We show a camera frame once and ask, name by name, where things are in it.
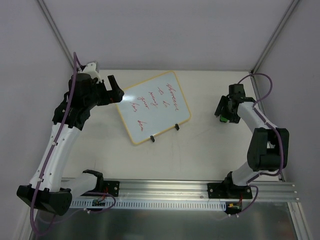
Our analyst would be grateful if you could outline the white slotted cable duct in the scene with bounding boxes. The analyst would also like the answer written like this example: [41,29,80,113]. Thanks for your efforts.
[70,198,227,212]

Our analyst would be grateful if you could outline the left aluminium frame post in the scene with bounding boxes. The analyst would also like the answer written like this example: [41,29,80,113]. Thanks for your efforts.
[35,0,75,69]

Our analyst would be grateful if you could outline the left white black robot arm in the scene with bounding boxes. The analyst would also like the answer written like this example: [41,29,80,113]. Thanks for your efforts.
[16,73,124,216]

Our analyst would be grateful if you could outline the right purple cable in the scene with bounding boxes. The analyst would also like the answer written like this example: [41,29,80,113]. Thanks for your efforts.
[214,72,285,221]

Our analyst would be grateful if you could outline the aluminium mounting rail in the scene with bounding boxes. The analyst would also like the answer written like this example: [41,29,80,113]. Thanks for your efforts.
[118,179,301,203]

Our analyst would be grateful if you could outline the green whiteboard eraser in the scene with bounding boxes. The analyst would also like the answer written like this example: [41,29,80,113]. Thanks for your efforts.
[219,115,229,123]

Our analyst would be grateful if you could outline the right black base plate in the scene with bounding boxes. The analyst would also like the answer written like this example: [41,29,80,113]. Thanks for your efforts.
[207,182,253,200]

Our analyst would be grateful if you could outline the gold framed whiteboard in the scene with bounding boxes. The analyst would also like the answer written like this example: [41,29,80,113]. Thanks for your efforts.
[116,71,192,145]

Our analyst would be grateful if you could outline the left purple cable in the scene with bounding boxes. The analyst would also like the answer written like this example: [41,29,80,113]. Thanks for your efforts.
[29,51,117,237]

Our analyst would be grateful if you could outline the aluminium frame post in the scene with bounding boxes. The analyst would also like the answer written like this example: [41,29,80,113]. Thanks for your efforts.
[249,0,301,181]
[35,0,75,69]

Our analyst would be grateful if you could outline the right aluminium frame post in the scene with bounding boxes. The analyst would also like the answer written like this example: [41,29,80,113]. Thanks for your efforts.
[249,0,301,181]

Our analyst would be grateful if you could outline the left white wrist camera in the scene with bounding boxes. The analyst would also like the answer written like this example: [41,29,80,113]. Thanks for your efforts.
[78,61,103,83]

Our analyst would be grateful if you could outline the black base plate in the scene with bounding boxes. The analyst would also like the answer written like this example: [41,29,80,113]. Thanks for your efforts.
[102,180,120,197]
[207,182,253,200]

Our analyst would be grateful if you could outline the purple cable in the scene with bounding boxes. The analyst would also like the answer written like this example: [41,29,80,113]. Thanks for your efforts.
[214,72,285,221]
[29,51,117,237]

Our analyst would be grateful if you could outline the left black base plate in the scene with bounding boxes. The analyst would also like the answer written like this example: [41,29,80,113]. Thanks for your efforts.
[102,180,120,197]

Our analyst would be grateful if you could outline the right black stand foot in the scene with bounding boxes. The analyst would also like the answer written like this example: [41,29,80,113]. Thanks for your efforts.
[174,123,180,131]

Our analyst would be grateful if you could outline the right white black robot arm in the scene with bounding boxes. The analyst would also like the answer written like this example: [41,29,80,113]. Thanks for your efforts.
[207,83,290,199]

